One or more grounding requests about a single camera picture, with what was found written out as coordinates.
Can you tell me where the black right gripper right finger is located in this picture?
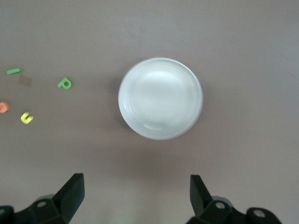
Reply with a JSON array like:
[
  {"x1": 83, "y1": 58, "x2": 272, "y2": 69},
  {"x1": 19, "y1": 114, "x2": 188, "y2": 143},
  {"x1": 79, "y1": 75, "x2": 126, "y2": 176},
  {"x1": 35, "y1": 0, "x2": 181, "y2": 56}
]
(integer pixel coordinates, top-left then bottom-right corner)
[{"x1": 185, "y1": 174, "x2": 284, "y2": 224}]

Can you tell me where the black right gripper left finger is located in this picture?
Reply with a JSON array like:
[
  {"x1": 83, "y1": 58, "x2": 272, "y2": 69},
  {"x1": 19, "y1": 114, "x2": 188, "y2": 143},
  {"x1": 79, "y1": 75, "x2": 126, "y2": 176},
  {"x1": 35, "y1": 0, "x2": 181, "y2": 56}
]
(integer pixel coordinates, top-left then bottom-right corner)
[{"x1": 0, "y1": 173, "x2": 85, "y2": 224}]

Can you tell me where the yellow foam letter u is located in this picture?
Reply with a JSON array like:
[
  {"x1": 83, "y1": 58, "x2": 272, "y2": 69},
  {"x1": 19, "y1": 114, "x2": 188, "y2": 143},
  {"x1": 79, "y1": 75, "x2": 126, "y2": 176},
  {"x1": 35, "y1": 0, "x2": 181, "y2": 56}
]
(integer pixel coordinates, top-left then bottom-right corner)
[{"x1": 20, "y1": 112, "x2": 34, "y2": 124}]

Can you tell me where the green foam letter p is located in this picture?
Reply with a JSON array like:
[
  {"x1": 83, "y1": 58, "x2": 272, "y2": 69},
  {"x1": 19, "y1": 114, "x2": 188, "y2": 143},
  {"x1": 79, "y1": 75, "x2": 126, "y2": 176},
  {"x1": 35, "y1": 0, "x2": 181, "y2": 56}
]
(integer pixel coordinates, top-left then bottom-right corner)
[{"x1": 57, "y1": 77, "x2": 72, "y2": 90}]

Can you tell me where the green foam letter l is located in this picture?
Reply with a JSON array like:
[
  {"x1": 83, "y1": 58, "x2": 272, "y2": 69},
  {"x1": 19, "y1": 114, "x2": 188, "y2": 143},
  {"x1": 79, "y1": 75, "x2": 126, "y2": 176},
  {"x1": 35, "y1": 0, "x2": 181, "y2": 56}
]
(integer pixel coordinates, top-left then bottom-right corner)
[{"x1": 6, "y1": 67, "x2": 23, "y2": 75}]

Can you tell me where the light brown round plate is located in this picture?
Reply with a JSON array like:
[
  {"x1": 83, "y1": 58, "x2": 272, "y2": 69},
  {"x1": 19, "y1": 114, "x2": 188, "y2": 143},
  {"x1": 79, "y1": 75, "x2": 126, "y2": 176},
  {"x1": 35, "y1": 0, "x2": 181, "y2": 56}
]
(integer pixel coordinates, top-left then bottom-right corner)
[{"x1": 118, "y1": 57, "x2": 204, "y2": 141}]

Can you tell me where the clear tape patch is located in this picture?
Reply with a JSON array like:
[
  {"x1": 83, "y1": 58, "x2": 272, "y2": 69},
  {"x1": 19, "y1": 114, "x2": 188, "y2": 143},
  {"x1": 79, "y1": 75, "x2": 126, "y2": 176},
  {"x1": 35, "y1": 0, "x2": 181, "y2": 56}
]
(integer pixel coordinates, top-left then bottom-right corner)
[{"x1": 18, "y1": 74, "x2": 33, "y2": 88}]

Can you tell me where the brown table mat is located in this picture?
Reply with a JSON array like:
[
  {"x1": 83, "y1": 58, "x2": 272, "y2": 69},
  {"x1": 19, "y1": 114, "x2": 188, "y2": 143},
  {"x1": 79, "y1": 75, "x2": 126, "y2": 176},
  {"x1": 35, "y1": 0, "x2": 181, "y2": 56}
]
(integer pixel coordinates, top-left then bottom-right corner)
[{"x1": 0, "y1": 0, "x2": 299, "y2": 224}]

